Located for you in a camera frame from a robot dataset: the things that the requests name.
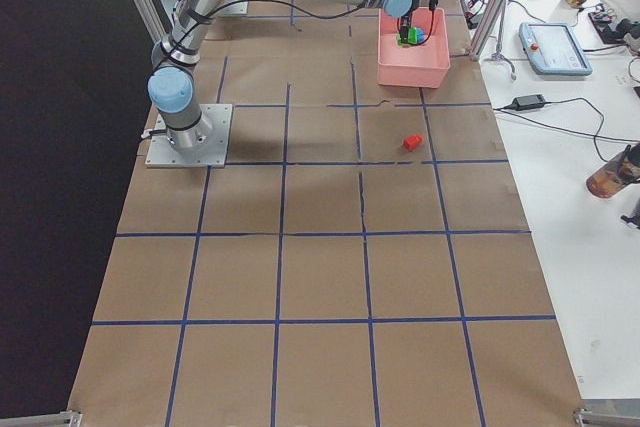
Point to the green toy block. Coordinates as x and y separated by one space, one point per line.
411 38

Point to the amber drink bottle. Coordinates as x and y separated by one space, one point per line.
616 174

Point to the black power adapter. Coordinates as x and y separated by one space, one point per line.
528 102

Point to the brown paper table cover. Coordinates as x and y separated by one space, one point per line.
326 276

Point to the blue toy block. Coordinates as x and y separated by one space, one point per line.
420 36

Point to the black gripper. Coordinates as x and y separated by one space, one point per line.
406 20

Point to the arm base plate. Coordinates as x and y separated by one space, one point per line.
205 144

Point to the blue teach pendant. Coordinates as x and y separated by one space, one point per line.
552 49

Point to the pink plastic box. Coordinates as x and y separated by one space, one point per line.
414 66

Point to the red toy block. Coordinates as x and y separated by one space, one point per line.
412 142

